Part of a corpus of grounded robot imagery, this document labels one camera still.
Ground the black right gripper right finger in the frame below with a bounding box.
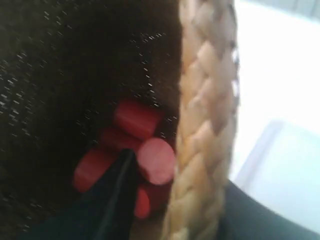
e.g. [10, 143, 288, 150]
[217, 181, 320, 240]

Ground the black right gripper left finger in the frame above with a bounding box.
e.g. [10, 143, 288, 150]
[22, 149, 138, 240]

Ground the brown woven wicker basket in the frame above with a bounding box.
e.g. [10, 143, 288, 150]
[0, 0, 239, 240]

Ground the red cylinder left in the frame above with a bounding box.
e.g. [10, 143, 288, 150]
[72, 148, 117, 193]

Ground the red cylinder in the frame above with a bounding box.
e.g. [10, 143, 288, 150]
[72, 148, 117, 193]
[99, 127, 142, 152]
[113, 99, 163, 140]
[134, 183, 171, 219]

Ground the red cylinder bottom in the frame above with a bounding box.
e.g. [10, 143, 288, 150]
[134, 183, 171, 219]

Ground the red cylinder middle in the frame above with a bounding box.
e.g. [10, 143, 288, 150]
[99, 127, 142, 152]

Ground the red cylinder top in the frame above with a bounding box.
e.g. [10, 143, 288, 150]
[113, 99, 163, 140]

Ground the white rectangular plastic tray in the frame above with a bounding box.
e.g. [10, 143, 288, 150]
[233, 120, 320, 232]

